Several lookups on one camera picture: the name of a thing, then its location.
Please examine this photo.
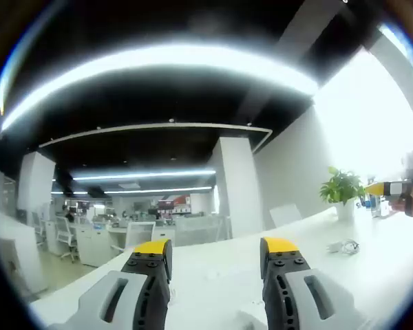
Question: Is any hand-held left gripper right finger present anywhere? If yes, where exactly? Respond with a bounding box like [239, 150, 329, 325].
[260, 236, 369, 330]

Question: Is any long ceiling light strip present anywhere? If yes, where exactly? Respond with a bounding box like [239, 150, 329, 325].
[0, 43, 319, 133]

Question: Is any white charger cable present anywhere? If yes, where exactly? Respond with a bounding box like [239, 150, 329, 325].
[340, 239, 361, 256]

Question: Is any red and white wall sign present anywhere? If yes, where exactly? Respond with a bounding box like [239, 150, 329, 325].
[157, 194, 191, 211]

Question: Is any white plant pot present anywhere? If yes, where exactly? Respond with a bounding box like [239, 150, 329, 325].
[335, 200, 356, 221]

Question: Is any green potted plant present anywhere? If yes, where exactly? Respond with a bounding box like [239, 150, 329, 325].
[319, 166, 366, 207]

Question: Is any white office desk row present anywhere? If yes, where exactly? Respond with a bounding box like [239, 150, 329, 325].
[43, 219, 128, 267]

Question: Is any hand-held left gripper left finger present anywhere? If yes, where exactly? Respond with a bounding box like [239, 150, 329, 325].
[47, 239, 173, 330]

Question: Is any white side cabinet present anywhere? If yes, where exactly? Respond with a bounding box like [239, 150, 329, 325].
[0, 211, 47, 295]

